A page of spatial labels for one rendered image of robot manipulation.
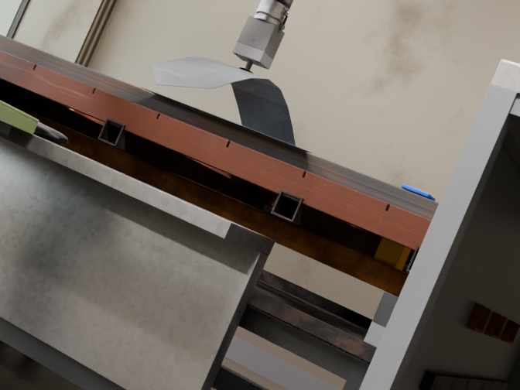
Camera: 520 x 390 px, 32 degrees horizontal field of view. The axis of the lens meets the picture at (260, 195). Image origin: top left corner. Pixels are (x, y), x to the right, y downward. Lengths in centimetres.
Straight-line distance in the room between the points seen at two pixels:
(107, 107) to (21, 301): 45
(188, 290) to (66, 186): 38
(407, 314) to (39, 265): 92
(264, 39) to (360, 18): 262
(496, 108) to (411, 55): 343
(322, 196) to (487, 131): 50
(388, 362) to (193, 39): 415
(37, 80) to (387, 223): 89
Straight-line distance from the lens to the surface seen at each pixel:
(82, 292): 189
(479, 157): 132
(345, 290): 455
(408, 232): 167
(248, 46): 233
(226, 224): 157
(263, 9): 235
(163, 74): 211
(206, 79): 212
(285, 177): 176
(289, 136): 250
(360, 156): 467
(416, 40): 477
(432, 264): 130
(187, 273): 177
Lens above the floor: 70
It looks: 2 degrees up
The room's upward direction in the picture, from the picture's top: 24 degrees clockwise
